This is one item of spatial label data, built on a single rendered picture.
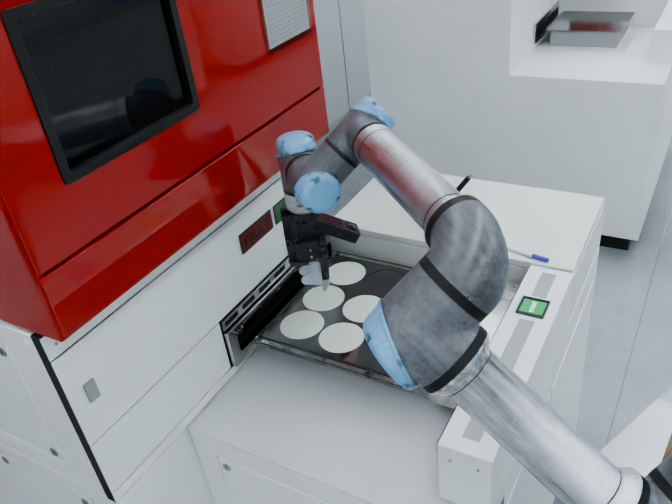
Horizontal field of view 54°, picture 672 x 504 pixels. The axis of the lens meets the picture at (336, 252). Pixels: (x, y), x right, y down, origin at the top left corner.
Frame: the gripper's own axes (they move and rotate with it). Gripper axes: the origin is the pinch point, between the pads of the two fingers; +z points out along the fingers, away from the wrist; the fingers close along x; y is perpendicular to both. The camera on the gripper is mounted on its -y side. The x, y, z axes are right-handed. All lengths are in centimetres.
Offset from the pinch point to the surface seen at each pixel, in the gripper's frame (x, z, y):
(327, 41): -318, 36, -48
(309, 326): 1.7, 9.1, 5.4
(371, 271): -14.7, 9.3, -12.5
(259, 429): 21.0, 17.1, 19.5
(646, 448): 45, 17, -50
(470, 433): 44.4, 3.4, -16.6
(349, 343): 9.8, 9.2, -2.2
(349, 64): -338, 60, -65
